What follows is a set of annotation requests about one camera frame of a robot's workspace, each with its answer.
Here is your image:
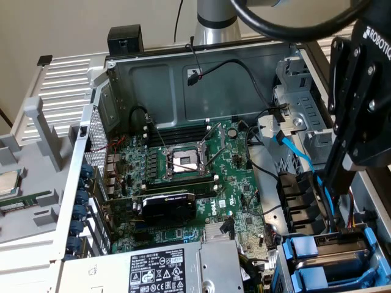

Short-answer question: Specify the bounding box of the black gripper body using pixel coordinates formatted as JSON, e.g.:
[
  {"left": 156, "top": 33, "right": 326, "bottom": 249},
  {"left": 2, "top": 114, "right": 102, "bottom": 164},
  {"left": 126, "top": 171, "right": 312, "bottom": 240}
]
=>
[{"left": 343, "top": 9, "right": 391, "bottom": 168}]

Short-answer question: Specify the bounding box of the blue data wire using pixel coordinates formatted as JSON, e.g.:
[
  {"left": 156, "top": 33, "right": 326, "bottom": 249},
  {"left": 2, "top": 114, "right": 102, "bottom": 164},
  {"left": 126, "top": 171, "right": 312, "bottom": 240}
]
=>
[{"left": 274, "top": 129, "right": 342, "bottom": 228}]

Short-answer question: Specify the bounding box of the red yellow power wire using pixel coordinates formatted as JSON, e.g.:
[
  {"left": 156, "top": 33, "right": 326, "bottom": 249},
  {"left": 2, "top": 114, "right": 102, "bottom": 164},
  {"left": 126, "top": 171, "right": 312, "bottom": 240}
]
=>
[{"left": 335, "top": 187, "right": 366, "bottom": 237}]

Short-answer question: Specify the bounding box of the hard disk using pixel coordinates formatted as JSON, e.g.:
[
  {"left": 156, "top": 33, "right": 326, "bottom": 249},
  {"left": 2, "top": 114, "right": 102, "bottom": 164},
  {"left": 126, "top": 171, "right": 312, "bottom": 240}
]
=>
[{"left": 282, "top": 227, "right": 378, "bottom": 266}]

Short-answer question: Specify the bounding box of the empty blue disk carrier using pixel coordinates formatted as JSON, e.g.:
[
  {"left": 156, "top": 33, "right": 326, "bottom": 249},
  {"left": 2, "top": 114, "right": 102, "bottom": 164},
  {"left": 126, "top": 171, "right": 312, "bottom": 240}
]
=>
[{"left": 290, "top": 262, "right": 386, "bottom": 289}]

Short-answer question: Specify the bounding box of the black plastic shroud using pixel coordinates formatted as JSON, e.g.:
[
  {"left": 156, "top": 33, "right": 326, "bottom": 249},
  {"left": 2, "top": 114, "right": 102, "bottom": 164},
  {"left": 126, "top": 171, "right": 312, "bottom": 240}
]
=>
[{"left": 276, "top": 172, "right": 325, "bottom": 236}]

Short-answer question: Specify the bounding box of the metal drive cage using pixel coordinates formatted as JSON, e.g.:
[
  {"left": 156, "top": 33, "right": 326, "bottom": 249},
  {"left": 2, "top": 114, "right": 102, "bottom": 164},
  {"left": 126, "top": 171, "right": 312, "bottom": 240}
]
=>
[{"left": 257, "top": 56, "right": 337, "bottom": 167}]

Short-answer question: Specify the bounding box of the green motherboard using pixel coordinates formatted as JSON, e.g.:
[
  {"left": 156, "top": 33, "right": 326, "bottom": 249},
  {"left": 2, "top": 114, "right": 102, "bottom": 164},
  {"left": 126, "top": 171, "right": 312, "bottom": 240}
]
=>
[{"left": 105, "top": 117, "right": 277, "bottom": 256}]

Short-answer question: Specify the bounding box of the blue drive caddy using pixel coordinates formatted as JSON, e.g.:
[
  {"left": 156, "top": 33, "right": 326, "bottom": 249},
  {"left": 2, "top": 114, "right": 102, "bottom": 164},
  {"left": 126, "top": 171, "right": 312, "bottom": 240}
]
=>
[{"left": 276, "top": 222, "right": 391, "bottom": 293}]

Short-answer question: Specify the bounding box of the metal socket cover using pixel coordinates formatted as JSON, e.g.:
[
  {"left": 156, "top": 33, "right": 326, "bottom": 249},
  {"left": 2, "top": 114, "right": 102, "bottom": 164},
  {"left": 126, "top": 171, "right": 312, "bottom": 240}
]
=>
[{"left": 199, "top": 121, "right": 227, "bottom": 148}]

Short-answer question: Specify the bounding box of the metal locking lever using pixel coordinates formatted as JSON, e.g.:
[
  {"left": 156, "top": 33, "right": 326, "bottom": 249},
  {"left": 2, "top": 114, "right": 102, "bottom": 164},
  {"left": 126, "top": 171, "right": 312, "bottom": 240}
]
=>
[
  {"left": 203, "top": 142, "right": 227, "bottom": 172},
  {"left": 145, "top": 113, "right": 168, "bottom": 153}
]

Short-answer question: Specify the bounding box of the silver heat sink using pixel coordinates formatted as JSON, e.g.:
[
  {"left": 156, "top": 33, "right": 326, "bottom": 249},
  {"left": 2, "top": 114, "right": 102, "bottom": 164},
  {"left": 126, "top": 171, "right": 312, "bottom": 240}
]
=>
[{"left": 203, "top": 222, "right": 232, "bottom": 242}]

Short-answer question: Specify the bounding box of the grey power supply unit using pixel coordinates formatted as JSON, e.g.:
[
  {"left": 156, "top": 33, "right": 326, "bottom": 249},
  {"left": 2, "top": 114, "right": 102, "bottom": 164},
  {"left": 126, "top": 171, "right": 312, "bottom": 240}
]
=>
[{"left": 59, "top": 239, "right": 245, "bottom": 293}]

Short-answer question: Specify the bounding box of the CPU socket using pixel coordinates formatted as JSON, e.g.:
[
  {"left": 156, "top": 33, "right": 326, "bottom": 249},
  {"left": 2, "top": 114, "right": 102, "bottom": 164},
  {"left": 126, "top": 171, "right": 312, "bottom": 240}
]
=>
[{"left": 161, "top": 142, "right": 215, "bottom": 181}]

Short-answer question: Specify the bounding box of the black graphics card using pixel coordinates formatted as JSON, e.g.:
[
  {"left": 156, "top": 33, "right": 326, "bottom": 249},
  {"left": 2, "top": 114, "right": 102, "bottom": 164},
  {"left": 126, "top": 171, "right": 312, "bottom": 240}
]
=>
[{"left": 102, "top": 190, "right": 198, "bottom": 226}]

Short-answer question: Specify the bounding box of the open PC case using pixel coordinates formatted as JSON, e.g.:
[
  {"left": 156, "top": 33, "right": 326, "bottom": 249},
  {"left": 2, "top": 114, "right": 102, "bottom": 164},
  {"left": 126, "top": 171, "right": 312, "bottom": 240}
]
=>
[{"left": 50, "top": 31, "right": 391, "bottom": 293}]

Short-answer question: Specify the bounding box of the small black box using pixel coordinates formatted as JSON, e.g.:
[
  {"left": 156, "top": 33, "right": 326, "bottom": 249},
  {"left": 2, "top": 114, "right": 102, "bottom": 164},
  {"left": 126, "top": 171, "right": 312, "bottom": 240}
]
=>
[{"left": 107, "top": 25, "right": 145, "bottom": 56}]

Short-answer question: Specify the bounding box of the grey parts rack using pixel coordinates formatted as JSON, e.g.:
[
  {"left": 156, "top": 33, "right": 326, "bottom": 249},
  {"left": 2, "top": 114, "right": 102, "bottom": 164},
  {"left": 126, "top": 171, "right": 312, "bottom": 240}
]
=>
[{"left": 0, "top": 96, "right": 81, "bottom": 245}]

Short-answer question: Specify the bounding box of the green RAM stick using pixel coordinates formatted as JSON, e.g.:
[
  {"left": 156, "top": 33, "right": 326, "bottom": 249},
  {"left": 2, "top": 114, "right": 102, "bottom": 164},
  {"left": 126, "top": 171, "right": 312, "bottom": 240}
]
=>
[{"left": 0, "top": 190, "right": 52, "bottom": 212}]

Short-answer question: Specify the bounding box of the silver CPU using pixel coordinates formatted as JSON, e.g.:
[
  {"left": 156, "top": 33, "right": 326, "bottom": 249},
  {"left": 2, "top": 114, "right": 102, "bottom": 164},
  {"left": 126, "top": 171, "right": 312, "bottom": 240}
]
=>
[{"left": 0, "top": 168, "right": 23, "bottom": 197}]

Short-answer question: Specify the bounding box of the thin black wire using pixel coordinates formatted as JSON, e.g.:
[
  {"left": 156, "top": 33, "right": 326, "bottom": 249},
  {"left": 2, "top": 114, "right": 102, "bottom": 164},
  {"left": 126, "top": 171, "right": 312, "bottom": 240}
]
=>
[{"left": 243, "top": 120, "right": 283, "bottom": 216}]

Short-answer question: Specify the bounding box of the braided power wire bundle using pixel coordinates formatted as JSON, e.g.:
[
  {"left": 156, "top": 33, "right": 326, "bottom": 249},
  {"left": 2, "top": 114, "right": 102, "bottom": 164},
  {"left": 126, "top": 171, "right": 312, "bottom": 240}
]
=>
[{"left": 238, "top": 251, "right": 276, "bottom": 293}]

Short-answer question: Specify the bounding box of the black wire with loose plug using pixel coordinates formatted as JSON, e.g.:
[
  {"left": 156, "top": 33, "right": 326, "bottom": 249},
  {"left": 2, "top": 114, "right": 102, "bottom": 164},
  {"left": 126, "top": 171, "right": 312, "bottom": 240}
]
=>
[{"left": 185, "top": 43, "right": 290, "bottom": 123}]

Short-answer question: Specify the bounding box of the looped black wire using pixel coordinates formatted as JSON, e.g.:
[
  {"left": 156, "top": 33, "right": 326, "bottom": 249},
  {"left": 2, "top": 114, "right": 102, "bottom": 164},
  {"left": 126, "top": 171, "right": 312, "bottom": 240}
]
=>
[{"left": 129, "top": 105, "right": 153, "bottom": 131}]

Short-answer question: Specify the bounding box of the thin black wall cable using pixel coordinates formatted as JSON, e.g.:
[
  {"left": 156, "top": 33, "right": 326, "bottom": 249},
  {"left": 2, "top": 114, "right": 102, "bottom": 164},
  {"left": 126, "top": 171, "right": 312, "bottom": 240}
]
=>
[{"left": 174, "top": 0, "right": 185, "bottom": 43}]

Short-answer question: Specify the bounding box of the thin red wire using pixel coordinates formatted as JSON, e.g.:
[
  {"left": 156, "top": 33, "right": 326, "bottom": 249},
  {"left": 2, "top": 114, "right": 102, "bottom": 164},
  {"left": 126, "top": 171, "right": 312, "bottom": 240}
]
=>
[{"left": 90, "top": 135, "right": 128, "bottom": 192}]

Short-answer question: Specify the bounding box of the dark thin cable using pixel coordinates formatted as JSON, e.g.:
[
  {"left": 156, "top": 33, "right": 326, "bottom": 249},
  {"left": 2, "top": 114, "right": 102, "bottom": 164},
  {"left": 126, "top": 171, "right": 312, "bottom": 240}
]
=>
[{"left": 0, "top": 106, "right": 14, "bottom": 129}]

